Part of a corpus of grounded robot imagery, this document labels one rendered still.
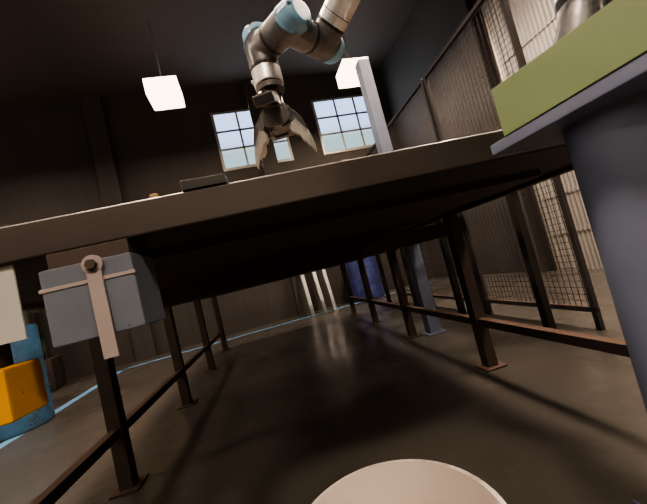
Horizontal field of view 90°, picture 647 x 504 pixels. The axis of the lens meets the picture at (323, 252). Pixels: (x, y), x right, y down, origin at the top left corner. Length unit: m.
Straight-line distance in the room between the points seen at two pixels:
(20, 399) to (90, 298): 0.18
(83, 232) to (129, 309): 0.15
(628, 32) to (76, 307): 0.80
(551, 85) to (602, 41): 0.07
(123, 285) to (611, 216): 0.74
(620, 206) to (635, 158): 0.07
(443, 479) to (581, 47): 0.65
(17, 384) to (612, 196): 0.92
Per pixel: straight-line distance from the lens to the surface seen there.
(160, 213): 0.61
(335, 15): 0.97
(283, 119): 0.86
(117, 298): 0.61
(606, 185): 0.63
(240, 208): 0.59
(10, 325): 0.71
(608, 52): 0.57
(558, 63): 0.60
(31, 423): 4.09
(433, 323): 2.87
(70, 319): 0.64
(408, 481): 0.70
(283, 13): 0.89
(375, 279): 5.99
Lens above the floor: 0.73
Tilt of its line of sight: 3 degrees up
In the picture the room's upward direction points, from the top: 14 degrees counter-clockwise
